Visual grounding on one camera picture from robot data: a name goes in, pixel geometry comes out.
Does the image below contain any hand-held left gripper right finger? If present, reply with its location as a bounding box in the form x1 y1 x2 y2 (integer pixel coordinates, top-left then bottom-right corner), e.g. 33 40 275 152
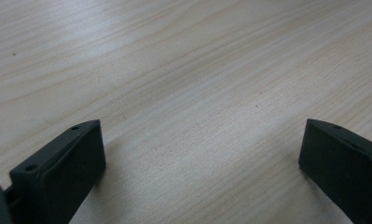
297 118 372 224

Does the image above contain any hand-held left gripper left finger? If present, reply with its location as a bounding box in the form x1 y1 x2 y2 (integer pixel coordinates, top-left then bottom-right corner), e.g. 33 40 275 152
4 119 107 224

